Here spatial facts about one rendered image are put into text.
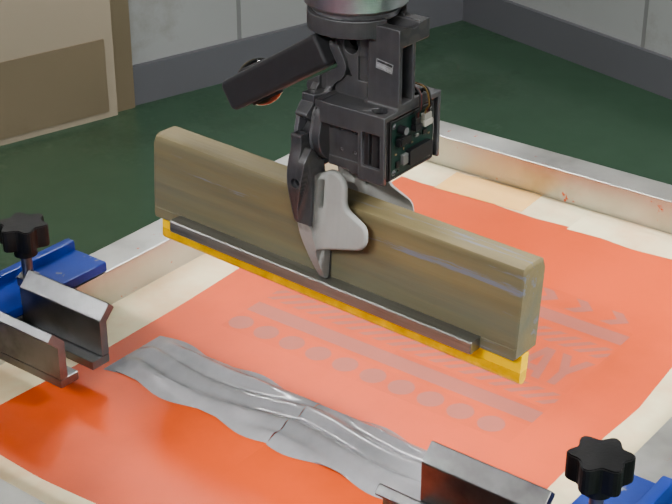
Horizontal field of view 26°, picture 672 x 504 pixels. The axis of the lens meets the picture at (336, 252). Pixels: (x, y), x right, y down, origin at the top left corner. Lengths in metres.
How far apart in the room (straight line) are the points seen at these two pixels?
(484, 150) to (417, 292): 0.52
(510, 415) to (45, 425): 0.37
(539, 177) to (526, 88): 2.97
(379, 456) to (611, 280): 0.37
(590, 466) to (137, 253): 0.56
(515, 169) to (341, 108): 0.55
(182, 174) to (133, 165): 2.79
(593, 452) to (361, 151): 0.27
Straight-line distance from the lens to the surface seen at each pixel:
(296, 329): 1.30
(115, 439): 1.17
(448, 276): 1.05
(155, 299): 1.35
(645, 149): 4.14
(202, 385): 1.21
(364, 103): 1.04
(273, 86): 1.08
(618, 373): 1.26
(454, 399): 1.20
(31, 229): 1.26
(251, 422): 1.17
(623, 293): 1.38
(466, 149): 1.59
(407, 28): 1.01
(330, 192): 1.08
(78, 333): 1.22
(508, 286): 1.03
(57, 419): 1.20
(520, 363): 1.06
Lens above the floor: 1.61
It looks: 28 degrees down
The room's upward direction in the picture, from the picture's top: straight up
